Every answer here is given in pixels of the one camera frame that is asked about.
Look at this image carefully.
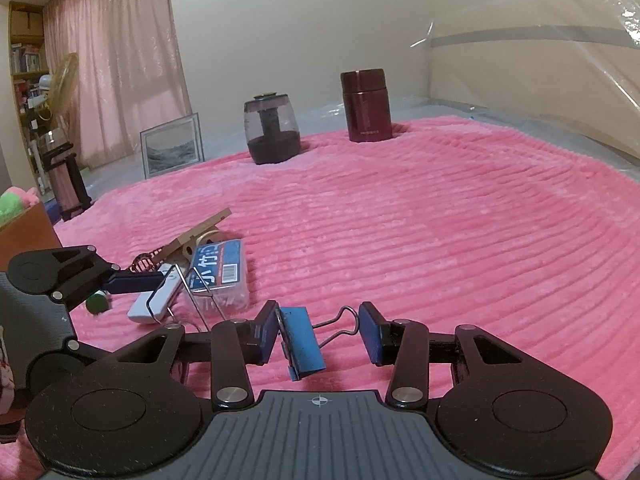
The yellow standing fan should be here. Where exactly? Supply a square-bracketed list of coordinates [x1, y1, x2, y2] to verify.
[45, 51, 83, 131]

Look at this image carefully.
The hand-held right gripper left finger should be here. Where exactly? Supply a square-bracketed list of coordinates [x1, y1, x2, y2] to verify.
[107, 300, 281, 411]

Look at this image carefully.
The pink ribbed blanket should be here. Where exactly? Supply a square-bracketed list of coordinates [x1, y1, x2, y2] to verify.
[0, 114, 640, 480]

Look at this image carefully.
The person's printed clothing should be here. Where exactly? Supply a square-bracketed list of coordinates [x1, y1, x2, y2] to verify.
[0, 325, 27, 442]

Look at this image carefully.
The metal wire clip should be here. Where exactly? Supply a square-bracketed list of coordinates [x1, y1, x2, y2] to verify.
[160, 264, 229, 332]

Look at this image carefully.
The pink water bottle black handle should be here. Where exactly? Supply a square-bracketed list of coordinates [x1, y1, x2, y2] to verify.
[39, 127, 94, 224]

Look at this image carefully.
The plastic-covered mattress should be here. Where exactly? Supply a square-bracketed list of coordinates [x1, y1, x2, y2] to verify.
[80, 91, 640, 201]

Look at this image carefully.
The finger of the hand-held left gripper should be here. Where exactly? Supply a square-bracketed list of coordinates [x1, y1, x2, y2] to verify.
[65, 338, 119, 362]
[50, 244, 167, 306]

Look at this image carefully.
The wooden bookshelf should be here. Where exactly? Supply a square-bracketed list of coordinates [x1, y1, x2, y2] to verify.
[7, 1, 57, 196]

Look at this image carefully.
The glass teapot with dark tea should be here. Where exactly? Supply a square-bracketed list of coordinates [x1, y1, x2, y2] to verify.
[243, 91, 302, 166]

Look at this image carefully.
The pink curtain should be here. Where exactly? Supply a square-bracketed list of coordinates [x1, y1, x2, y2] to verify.
[42, 0, 193, 168]

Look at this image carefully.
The dark red box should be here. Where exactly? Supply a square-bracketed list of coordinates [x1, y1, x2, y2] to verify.
[340, 68, 392, 143]

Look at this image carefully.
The small cardboard carton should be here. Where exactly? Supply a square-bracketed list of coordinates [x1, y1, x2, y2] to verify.
[10, 9, 45, 37]

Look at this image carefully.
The plastic-wrapped beige headboard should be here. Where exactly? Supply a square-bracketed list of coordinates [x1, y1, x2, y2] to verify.
[410, 0, 640, 181]

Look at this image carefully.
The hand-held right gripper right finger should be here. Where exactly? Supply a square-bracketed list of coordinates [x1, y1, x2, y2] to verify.
[359, 301, 526, 411]

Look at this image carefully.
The white remote control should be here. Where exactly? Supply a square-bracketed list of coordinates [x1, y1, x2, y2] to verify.
[127, 264, 189, 325]

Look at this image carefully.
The blue binder clip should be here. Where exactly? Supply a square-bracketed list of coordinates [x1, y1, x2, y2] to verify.
[274, 305, 362, 382]

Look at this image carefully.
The clear toothpick box blue label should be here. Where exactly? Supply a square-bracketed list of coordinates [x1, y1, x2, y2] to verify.
[177, 239, 251, 313]

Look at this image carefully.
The striped hair clip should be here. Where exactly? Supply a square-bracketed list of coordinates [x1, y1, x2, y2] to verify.
[132, 247, 166, 274]

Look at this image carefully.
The green and pink plush toy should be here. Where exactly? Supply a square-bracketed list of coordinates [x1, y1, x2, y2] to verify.
[0, 186, 41, 226]

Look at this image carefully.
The small green-capped bottle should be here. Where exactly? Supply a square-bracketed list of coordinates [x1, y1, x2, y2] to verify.
[85, 290, 112, 316]

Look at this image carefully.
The silver picture frame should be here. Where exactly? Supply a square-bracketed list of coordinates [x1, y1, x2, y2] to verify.
[140, 112, 205, 180]

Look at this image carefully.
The cardboard box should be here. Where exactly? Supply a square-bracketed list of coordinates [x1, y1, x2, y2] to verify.
[0, 201, 64, 274]

